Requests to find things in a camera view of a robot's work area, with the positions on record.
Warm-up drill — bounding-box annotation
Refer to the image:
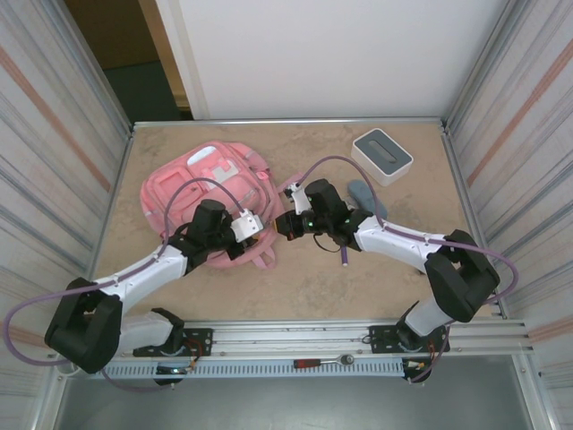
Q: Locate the blue grey case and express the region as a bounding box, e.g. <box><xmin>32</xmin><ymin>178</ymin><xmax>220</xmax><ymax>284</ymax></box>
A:
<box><xmin>347</xmin><ymin>179</ymin><xmax>389</xmax><ymax>219</ymax></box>

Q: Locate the pink backpack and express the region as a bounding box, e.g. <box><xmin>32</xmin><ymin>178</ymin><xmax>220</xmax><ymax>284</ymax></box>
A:
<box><xmin>141</xmin><ymin>141</ymin><xmax>292</xmax><ymax>271</ymax></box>

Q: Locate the white grey tissue box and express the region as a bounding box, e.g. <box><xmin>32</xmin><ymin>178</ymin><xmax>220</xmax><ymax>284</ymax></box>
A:
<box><xmin>350</xmin><ymin>128</ymin><xmax>414</xmax><ymax>187</ymax></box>

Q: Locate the small circuit board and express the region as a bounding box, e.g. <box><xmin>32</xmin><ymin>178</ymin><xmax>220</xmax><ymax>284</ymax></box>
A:
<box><xmin>401</xmin><ymin>357</ymin><xmax>433</xmax><ymax>385</ymax></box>
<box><xmin>154</xmin><ymin>365</ymin><xmax>198</xmax><ymax>387</ymax></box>

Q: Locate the brown wooden door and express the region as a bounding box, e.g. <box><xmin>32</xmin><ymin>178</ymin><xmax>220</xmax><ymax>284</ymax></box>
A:
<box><xmin>66</xmin><ymin>0</ymin><xmax>189</xmax><ymax>108</ymax></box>

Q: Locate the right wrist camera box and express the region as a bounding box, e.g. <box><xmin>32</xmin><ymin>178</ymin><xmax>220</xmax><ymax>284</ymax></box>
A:
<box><xmin>285</xmin><ymin>180</ymin><xmax>314</xmax><ymax>215</ymax></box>

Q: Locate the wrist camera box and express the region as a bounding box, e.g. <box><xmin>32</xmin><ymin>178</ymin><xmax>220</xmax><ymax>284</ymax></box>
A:
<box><xmin>230</xmin><ymin>209</ymin><xmax>266</xmax><ymax>244</ymax></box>
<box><xmin>285</xmin><ymin>180</ymin><xmax>314</xmax><ymax>215</ymax></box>

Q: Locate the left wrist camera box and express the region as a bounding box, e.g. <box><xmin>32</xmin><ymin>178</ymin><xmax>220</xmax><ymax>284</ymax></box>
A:
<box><xmin>230</xmin><ymin>209</ymin><xmax>266</xmax><ymax>244</ymax></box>

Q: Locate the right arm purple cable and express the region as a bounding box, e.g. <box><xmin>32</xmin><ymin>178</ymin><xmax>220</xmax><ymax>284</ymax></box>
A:
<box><xmin>295</xmin><ymin>154</ymin><xmax>519</xmax><ymax>384</ymax></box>

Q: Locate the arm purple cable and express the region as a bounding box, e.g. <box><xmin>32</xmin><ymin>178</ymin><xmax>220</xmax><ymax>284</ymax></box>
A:
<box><xmin>295</xmin><ymin>154</ymin><xmax>519</xmax><ymax>384</ymax></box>
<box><xmin>4</xmin><ymin>177</ymin><xmax>247</xmax><ymax>394</ymax></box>

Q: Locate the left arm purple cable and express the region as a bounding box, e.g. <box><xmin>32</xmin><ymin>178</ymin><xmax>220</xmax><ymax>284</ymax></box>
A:
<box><xmin>4</xmin><ymin>177</ymin><xmax>247</xmax><ymax>394</ymax></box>

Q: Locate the thin aluminium table rail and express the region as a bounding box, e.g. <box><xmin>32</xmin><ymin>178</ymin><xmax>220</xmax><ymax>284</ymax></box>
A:
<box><xmin>131</xmin><ymin>116</ymin><xmax>449</xmax><ymax>131</ymax></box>

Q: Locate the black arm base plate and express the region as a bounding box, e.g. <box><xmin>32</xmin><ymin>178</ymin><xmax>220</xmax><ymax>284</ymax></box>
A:
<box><xmin>133</xmin><ymin>327</ymin><xmax>214</xmax><ymax>358</ymax></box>
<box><xmin>367</xmin><ymin>324</ymin><xmax>450</xmax><ymax>355</ymax></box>

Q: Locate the wide aluminium mounting rail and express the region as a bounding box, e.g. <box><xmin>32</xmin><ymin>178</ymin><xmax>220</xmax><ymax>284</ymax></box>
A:
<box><xmin>53</xmin><ymin>318</ymin><xmax>536</xmax><ymax>357</ymax></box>

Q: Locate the aluminium side rail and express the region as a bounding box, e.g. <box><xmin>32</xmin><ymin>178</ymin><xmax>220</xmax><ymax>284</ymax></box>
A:
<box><xmin>440</xmin><ymin>123</ymin><xmax>509</xmax><ymax>320</ymax></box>
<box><xmin>82</xmin><ymin>125</ymin><xmax>136</xmax><ymax>322</ymax></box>

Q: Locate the white slotted cable duct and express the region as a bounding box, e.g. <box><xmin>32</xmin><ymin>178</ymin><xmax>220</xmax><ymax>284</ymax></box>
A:
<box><xmin>100</xmin><ymin>360</ymin><xmax>406</xmax><ymax>381</ymax></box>

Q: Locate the red handled ratchet wrench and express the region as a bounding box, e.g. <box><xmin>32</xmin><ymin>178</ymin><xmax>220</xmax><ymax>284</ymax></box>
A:
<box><xmin>293</xmin><ymin>353</ymin><xmax>357</xmax><ymax>369</ymax></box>

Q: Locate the white door frame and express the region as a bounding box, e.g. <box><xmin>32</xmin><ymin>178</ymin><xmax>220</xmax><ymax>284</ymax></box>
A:
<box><xmin>154</xmin><ymin>0</ymin><xmax>211</xmax><ymax>121</ymax></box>

